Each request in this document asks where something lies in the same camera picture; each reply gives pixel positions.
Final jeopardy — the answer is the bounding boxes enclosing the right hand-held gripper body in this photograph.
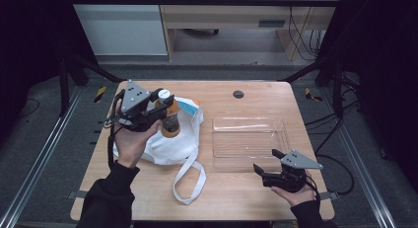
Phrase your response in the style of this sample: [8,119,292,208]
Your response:
[261,149,324,193]

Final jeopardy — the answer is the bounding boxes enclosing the white cabinet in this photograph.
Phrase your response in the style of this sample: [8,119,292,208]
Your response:
[66,0,169,56]

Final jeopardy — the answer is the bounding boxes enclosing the clear plastic tray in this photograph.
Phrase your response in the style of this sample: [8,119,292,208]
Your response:
[211,116,293,174]

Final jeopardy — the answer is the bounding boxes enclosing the thin black floor cable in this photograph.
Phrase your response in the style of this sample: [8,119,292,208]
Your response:
[19,97,41,119]

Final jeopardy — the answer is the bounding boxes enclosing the white patterned tote bag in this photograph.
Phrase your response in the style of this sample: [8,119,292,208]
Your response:
[112,96,208,206]

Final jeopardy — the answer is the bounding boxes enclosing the aluminium floor rail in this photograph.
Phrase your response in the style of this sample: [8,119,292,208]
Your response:
[0,86,84,228]
[319,87,398,228]

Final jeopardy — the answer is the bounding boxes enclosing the hand-held gripper cable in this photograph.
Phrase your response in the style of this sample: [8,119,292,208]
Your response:
[305,174,322,204]
[104,89,126,171]

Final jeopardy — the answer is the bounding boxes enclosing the right hand-held gripper cable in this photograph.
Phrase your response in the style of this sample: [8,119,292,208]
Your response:
[305,174,322,204]

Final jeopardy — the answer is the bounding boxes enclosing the yellow black floor tape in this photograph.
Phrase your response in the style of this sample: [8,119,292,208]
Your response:
[304,87,323,103]
[93,85,108,104]

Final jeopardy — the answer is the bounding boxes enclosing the left hand-held gripper cable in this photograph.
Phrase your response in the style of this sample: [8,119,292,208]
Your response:
[104,89,126,171]

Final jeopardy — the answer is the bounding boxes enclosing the orange bottle with white cap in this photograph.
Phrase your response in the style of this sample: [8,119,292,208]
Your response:
[154,88,182,139]

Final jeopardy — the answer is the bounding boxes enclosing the black floor cables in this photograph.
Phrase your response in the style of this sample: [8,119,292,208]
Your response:
[304,73,363,196]

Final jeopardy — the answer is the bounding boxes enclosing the black hanging cables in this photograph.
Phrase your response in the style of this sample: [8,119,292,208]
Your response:
[287,5,325,61]

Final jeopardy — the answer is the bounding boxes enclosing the person's left hand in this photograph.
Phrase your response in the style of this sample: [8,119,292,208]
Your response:
[112,118,163,170]

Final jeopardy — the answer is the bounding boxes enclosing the black horizontal frame bar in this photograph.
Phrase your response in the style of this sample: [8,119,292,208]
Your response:
[65,0,341,8]

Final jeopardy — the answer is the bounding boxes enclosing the black metal frame stand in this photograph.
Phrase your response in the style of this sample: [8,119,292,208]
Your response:
[279,54,345,119]
[58,53,126,117]

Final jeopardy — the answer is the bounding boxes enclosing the grey table bracket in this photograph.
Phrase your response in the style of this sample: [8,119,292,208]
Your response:
[66,190,89,200]
[318,190,340,201]

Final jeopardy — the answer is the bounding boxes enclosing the person's right hand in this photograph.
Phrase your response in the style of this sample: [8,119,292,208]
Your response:
[270,181,316,208]

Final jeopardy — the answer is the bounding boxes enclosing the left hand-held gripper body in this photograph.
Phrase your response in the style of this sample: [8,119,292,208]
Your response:
[115,79,166,133]

